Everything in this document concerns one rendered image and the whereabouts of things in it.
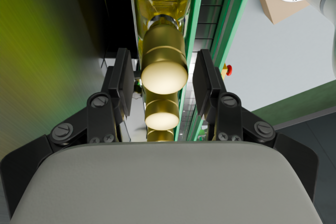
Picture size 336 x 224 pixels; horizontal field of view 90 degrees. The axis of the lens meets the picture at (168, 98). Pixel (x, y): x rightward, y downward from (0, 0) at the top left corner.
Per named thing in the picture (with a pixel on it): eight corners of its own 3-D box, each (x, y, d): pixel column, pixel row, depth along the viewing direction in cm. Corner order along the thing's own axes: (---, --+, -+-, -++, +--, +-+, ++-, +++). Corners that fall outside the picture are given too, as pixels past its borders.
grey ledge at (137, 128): (110, 38, 50) (102, 62, 43) (140, 38, 51) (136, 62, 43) (140, 155, 124) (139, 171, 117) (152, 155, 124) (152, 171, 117)
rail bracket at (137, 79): (117, 50, 43) (107, 89, 35) (144, 51, 43) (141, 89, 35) (120, 63, 46) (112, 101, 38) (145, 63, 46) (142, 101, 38)
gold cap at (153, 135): (146, 109, 22) (144, 141, 19) (173, 109, 22) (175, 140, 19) (148, 123, 25) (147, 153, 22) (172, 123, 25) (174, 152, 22)
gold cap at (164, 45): (141, 23, 13) (136, 58, 10) (186, 24, 13) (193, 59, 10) (144, 60, 16) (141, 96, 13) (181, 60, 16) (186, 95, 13)
